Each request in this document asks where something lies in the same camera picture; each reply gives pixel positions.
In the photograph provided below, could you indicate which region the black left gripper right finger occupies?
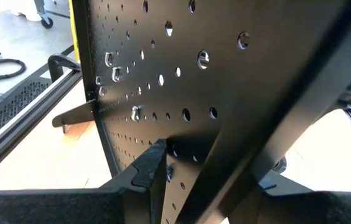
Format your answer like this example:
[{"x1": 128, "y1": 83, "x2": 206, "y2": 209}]
[{"x1": 227, "y1": 169, "x2": 351, "y2": 224}]

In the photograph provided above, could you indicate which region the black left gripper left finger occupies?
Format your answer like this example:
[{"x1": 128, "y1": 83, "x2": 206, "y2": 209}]
[{"x1": 0, "y1": 138, "x2": 168, "y2": 224}]

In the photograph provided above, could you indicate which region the black metal peg board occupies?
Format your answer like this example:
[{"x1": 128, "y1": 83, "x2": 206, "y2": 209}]
[{"x1": 52, "y1": 0, "x2": 351, "y2": 224}]

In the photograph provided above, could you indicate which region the chrome double peg hook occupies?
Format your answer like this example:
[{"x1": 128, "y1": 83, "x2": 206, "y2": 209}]
[{"x1": 131, "y1": 105, "x2": 142, "y2": 122}]

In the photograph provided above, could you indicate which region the black perforated metal panel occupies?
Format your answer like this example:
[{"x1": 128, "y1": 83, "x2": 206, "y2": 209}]
[{"x1": 0, "y1": 77, "x2": 54, "y2": 151}]

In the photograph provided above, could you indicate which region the caster wheel cart leg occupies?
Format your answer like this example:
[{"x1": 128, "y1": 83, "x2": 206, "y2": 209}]
[{"x1": 33, "y1": 0, "x2": 70, "y2": 30}]

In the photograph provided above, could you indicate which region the coiled black cable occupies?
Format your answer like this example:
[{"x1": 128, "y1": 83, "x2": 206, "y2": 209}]
[{"x1": 0, "y1": 58, "x2": 27, "y2": 82}]

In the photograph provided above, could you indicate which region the yellow strap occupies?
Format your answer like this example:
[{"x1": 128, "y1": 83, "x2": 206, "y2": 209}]
[{"x1": 68, "y1": 0, "x2": 80, "y2": 62}]

